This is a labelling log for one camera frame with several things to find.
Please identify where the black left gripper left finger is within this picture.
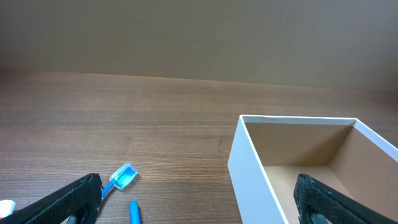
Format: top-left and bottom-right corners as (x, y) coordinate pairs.
(1, 173), (102, 224)

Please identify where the white cardboard box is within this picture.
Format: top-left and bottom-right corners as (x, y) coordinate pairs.
(228, 115), (397, 223)

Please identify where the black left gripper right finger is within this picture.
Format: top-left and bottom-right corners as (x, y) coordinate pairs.
(294, 174), (397, 224)

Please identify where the blue disposable razor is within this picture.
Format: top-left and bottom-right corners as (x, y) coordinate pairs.
(129, 201), (141, 224)

